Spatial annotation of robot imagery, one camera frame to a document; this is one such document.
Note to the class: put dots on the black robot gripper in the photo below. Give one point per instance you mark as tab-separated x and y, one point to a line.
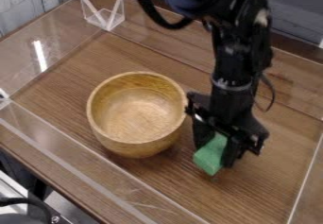
224	112

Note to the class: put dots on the green rectangular block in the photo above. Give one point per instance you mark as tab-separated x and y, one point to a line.
207	157

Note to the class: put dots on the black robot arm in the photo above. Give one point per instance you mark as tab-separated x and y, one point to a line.
239	24

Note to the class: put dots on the brown wooden bowl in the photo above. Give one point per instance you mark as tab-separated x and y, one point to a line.
135	112

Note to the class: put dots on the clear acrylic tray walls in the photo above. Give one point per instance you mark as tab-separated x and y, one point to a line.
53	62

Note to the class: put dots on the clear acrylic corner bracket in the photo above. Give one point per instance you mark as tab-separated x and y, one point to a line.
104	18

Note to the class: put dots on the black metal table bracket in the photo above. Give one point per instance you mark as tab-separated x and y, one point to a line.
64	211

